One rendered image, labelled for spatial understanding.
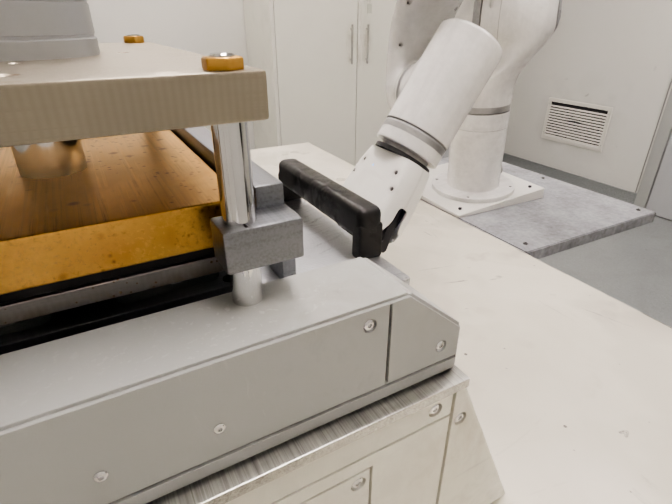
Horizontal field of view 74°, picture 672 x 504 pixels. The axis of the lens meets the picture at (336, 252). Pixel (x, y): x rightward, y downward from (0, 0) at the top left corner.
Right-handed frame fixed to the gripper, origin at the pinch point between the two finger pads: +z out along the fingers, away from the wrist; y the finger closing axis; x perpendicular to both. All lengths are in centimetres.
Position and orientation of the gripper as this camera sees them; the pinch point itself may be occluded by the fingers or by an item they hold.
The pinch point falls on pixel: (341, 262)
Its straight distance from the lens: 58.0
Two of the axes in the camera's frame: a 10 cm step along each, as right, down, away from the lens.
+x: 7.1, 3.2, 6.2
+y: 4.9, 4.1, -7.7
